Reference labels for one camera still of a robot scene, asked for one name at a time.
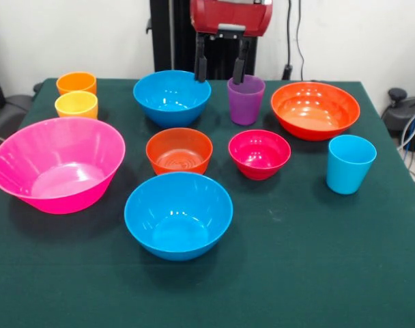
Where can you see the orange cup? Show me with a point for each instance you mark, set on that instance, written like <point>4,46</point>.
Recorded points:
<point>76,85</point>

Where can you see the small magenta bowl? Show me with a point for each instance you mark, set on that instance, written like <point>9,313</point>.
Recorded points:
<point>258,167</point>

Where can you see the dark green table cloth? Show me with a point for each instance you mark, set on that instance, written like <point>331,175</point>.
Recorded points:
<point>296,256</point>

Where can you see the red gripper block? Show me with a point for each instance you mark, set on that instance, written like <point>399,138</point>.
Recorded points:
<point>228,15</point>

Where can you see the yellow cup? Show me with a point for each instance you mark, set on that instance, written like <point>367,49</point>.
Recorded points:
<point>76,109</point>

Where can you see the blue bowl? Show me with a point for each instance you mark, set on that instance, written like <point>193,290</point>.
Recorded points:
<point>178,246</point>
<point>171,112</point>

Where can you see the purple cup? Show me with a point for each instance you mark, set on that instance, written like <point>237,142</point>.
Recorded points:
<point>245,109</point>

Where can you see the black grey stand base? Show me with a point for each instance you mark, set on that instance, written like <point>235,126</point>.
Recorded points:
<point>398,116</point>
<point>9,112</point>

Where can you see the large red-orange bowl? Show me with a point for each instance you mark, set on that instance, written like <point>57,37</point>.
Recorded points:
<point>315,119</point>

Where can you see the large pink bowl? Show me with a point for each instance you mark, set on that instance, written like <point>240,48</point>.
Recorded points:
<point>57,198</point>

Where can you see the small orange bowl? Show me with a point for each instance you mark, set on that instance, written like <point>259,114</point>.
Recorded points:
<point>166,164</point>

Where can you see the blue cup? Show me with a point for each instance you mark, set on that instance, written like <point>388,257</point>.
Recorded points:
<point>347,177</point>

